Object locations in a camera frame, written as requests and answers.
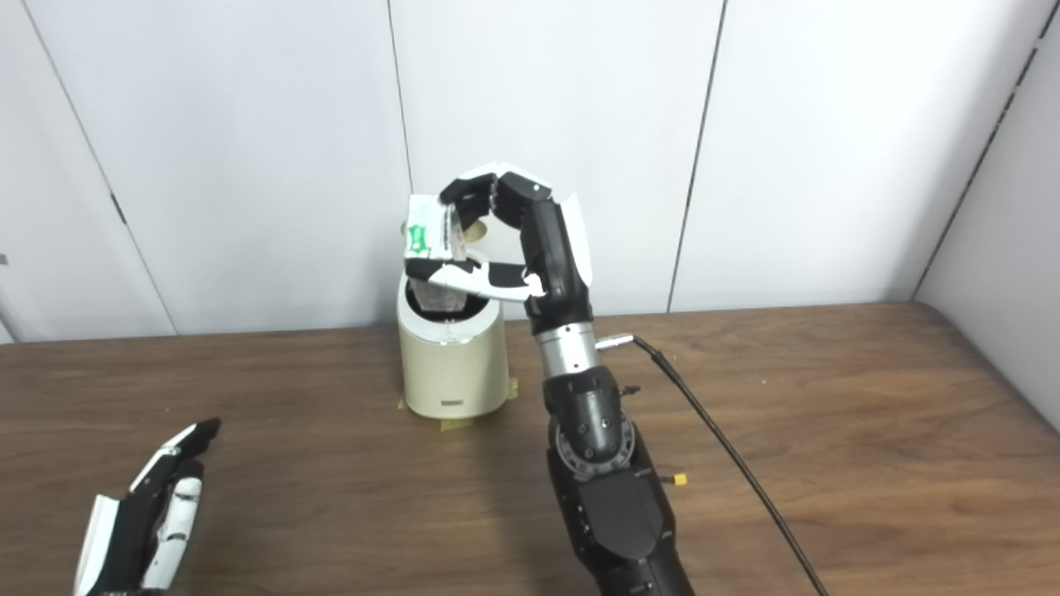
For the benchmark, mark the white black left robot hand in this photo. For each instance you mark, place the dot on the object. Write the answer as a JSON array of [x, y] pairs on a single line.
[[124, 538]]

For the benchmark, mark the white green milk carton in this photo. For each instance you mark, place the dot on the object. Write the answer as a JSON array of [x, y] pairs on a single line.
[[426, 232]]

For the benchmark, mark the cream round bin lid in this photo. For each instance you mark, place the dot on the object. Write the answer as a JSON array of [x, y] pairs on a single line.
[[476, 232]]

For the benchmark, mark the black wall panel hinge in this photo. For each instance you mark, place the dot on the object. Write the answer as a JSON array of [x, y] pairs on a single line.
[[118, 209]]

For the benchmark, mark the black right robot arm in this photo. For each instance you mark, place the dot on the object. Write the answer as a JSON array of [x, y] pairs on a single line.
[[609, 497]]

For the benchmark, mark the cream-colored round bin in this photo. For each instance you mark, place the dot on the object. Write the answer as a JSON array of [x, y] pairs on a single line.
[[454, 372]]

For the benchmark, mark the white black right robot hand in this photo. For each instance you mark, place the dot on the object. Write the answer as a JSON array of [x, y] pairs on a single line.
[[555, 257]]

